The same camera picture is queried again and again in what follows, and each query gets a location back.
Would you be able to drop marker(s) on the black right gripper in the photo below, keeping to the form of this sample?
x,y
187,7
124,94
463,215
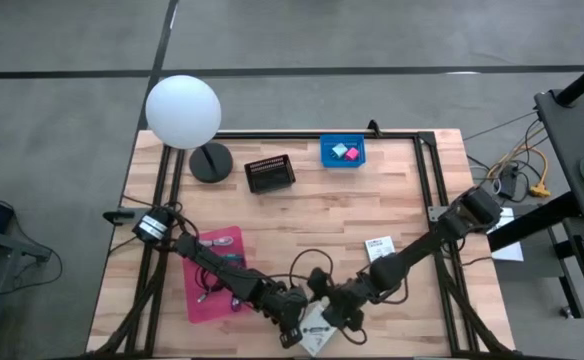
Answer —
x,y
347,300

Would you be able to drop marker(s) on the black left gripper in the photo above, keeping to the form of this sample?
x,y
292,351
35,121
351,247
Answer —
x,y
284,307

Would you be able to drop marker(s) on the white and green Acer box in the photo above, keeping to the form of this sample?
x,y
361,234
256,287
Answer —
x,y
317,336

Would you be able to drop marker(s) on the white card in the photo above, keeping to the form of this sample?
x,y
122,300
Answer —
x,y
378,247

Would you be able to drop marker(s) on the translucent pink plastic tray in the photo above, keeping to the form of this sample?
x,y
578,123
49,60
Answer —
x,y
194,310

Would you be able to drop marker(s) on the pink charger cube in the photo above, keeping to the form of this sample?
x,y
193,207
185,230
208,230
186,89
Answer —
x,y
352,154

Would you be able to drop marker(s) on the light teal charger cube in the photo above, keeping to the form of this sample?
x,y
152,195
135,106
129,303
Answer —
x,y
340,150

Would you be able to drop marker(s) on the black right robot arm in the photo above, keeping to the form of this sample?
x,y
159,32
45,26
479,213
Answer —
x,y
422,245

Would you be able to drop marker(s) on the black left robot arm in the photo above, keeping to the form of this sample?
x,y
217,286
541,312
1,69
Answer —
x,y
222,272

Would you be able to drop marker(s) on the grey metal mounting plate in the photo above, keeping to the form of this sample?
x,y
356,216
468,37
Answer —
x,y
436,214

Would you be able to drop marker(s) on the blue plastic basket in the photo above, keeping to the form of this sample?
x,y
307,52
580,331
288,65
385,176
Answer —
x,y
329,160

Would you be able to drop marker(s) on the black slotted plastic basket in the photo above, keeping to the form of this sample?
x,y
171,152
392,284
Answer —
x,y
269,175

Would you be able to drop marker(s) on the white paper sheet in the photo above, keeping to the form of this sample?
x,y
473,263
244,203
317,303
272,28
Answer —
x,y
509,252

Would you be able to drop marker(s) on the black diagonal beam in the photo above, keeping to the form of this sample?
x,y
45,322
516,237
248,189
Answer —
x,y
532,225

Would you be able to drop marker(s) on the black power strip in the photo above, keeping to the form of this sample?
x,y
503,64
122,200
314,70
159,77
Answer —
x,y
509,181

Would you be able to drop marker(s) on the small metal caster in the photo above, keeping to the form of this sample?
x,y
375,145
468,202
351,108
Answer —
x,y
566,313

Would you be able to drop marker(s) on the white globe table lamp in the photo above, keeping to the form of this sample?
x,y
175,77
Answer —
x,y
182,110

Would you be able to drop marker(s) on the black side desk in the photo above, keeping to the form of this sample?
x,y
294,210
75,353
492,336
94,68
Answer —
x,y
567,150

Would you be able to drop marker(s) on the black aluminium table frame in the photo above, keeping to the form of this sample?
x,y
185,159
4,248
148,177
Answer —
x,y
282,135

